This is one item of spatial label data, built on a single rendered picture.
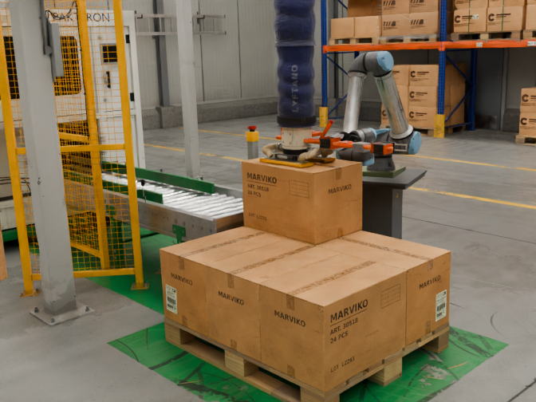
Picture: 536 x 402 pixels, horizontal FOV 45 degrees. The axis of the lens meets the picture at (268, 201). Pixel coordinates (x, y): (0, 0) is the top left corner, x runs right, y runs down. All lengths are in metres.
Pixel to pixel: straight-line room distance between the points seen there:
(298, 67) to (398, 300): 1.37
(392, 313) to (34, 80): 2.37
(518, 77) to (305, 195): 9.15
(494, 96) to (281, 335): 9.95
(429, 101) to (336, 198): 8.23
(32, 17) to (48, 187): 0.97
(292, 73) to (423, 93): 8.27
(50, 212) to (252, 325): 1.57
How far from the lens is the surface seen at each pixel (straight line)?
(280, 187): 3.64
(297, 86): 3.63
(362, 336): 3.00
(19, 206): 4.58
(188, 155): 7.28
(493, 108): 12.53
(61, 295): 4.25
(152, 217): 4.44
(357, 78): 3.97
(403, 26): 11.94
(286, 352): 2.99
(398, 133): 4.18
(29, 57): 3.98
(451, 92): 12.05
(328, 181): 3.52
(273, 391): 3.17
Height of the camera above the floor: 1.60
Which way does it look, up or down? 13 degrees down
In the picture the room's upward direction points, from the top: 2 degrees counter-clockwise
